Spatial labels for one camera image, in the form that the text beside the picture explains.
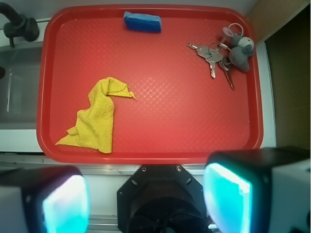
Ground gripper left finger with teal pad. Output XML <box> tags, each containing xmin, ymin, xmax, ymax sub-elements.
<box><xmin>0</xmin><ymin>166</ymin><xmax>90</xmax><ymax>233</ymax></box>

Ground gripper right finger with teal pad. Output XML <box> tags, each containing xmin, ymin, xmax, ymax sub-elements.
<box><xmin>203</xmin><ymin>147</ymin><xmax>311</xmax><ymax>233</ymax></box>

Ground silver keys with mouse plush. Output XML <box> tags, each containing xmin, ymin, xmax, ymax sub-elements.
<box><xmin>187</xmin><ymin>23</ymin><xmax>255</xmax><ymax>90</ymax></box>

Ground yellow microfiber cloth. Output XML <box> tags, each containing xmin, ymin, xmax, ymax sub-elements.
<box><xmin>56</xmin><ymin>77</ymin><xmax>136</xmax><ymax>154</ymax></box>

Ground red plastic tray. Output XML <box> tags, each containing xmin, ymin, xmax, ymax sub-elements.
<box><xmin>37</xmin><ymin>5</ymin><xmax>263</xmax><ymax>164</ymax></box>

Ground grey sink basin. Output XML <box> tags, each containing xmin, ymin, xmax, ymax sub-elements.
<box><xmin>0</xmin><ymin>42</ymin><xmax>43</xmax><ymax>130</ymax></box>

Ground brown cardboard panel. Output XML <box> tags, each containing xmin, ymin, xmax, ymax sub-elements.
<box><xmin>246</xmin><ymin>0</ymin><xmax>311</xmax><ymax>149</ymax></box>

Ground dark grey faucet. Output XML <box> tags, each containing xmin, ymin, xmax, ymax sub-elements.
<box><xmin>0</xmin><ymin>2</ymin><xmax>40</xmax><ymax>48</ymax></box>

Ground blue sponge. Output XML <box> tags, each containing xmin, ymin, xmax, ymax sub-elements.
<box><xmin>123</xmin><ymin>12</ymin><xmax>162</xmax><ymax>33</ymax></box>

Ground aluminium rail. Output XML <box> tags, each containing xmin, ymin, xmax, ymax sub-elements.
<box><xmin>0</xmin><ymin>154</ymin><xmax>209</xmax><ymax>176</ymax></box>

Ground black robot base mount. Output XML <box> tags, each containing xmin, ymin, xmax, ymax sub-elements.
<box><xmin>117</xmin><ymin>165</ymin><xmax>210</xmax><ymax>233</ymax></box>

